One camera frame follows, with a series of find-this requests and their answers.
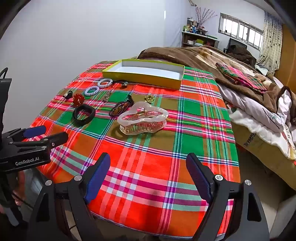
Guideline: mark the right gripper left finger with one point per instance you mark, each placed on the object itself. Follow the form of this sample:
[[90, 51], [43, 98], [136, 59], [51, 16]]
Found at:
[[82, 189]]

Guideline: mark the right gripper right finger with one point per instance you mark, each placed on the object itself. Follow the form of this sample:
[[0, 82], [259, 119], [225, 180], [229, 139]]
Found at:
[[214, 189]]

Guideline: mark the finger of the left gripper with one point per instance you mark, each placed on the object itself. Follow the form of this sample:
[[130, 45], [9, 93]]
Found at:
[[20, 134], [47, 142]]

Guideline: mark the black wristband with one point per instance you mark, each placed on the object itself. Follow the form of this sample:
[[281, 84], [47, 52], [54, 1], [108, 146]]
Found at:
[[83, 115]]

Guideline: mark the silver rhinestone brooch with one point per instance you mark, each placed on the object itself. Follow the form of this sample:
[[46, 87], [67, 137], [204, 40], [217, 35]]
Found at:
[[107, 96]]

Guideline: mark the translucent pink hair claw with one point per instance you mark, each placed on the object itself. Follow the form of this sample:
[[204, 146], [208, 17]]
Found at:
[[142, 118]]

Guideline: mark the person left hand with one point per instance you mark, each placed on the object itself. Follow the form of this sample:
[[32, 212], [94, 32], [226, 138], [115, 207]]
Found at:
[[19, 191]]

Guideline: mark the cardboard bed base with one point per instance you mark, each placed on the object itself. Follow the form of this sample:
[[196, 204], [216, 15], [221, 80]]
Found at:
[[270, 155]]

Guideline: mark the red green plaid cloth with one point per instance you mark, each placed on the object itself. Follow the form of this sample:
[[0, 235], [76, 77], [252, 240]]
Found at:
[[148, 187]]

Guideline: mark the white floral duvet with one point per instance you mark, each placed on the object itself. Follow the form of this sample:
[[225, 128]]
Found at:
[[273, 128]]

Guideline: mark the folded plaid cloth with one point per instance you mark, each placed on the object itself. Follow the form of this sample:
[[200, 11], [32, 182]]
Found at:
[[239, 78]]

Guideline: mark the yellow-green white tray box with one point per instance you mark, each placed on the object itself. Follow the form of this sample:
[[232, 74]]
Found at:
[[150, 72]]

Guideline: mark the brown fleece blanket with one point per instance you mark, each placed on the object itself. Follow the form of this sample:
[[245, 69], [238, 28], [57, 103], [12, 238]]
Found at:
[[205, 58]]

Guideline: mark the wooden wardrobe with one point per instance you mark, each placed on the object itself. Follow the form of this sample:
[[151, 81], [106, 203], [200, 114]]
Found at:
[[286, 72]]

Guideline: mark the dark clothes on chair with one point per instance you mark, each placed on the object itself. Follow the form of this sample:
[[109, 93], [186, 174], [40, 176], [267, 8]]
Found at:
[[239, 51]]

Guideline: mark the patterned curtain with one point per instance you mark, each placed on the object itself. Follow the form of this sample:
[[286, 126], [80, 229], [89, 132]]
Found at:
[[270, 51]]

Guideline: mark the dark wooden shelf unit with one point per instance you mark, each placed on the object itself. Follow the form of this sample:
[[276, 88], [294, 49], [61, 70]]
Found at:
[[197, 40]]

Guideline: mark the barred window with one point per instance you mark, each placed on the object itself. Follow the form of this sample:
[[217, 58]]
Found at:
[[240, 30]]

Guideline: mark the pink branch vase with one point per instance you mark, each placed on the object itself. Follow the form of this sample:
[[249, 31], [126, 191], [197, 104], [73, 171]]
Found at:
[[203, 15]]

